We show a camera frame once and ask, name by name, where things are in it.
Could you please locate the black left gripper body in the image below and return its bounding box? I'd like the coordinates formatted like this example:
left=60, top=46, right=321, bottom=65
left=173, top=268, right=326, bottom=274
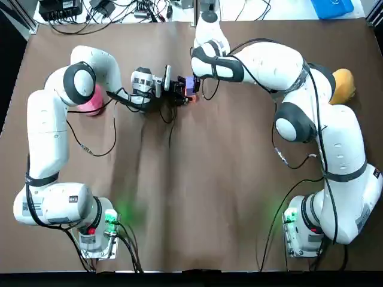
left=166, top=80, right=181, bottom=105

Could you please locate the purple foam block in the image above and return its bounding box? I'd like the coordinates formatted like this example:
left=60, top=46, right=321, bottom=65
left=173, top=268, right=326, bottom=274
left=184, top=75, right=197, bottom=97

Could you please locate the dark usb hub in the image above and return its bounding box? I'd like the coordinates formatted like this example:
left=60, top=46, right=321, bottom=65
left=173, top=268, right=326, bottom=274
left=133, top=2, right=157, bottom=21

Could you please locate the pink plush toy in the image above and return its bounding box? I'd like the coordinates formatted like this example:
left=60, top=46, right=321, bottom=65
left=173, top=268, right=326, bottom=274
left=74, top=83, right=105, bottom=118

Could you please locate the black power adapter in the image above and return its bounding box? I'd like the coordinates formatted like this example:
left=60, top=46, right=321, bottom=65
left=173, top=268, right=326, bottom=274
left=89, top=0, right=115, bottom=17

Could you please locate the black electronics box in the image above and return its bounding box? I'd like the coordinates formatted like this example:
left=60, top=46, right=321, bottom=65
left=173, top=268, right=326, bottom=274
left=38, top=0, right=84, bottom=22

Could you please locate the yellow plush toy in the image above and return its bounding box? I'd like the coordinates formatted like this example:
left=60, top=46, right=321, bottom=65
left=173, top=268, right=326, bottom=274
left=329, top=68, right=357, bottom=106

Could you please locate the blue plastic tray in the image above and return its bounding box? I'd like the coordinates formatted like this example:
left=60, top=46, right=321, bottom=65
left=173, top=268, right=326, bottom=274
left=310, top=0, right=354, bottom=20

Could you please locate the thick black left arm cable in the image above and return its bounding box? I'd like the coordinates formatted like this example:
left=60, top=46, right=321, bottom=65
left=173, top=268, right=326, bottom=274
left=105, top=87, right=156, bottom=114

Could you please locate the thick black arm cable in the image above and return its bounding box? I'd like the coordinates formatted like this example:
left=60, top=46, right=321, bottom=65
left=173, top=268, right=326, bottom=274
left=105, top=87, right=156, bottom=114
left=226, top=37, right=342, bottom=245

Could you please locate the aluminium frame post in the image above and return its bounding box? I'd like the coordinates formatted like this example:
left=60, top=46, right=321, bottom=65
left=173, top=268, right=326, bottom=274
left=28, top=16, right=40, bottom=35
left=192, top=0, right=200, bottom=28
left=366, top=0, right=383, bottom=28

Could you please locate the black cable with silver connector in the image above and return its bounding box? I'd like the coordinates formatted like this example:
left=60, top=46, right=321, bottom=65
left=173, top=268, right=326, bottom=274
left=65, top=100, right=118, bottom=157
left=271, top=118, right=318, bottom=170

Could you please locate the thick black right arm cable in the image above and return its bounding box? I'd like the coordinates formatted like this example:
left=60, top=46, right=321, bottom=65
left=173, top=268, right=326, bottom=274
left=226, top=37, right=342, bottom=245

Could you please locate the black base cable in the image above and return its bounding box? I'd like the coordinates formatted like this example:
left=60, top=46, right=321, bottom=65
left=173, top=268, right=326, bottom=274
left=67, top=221, right=144, bottom=273
left=256, top=178, right=351, bottom=273

